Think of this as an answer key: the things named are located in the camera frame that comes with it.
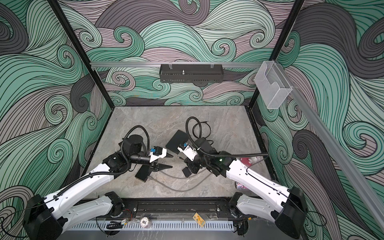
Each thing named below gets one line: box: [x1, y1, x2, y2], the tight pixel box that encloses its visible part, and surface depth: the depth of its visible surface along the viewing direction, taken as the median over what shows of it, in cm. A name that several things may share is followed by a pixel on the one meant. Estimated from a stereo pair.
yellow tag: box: [192, 212, 206, 228], surface depth 71 cm
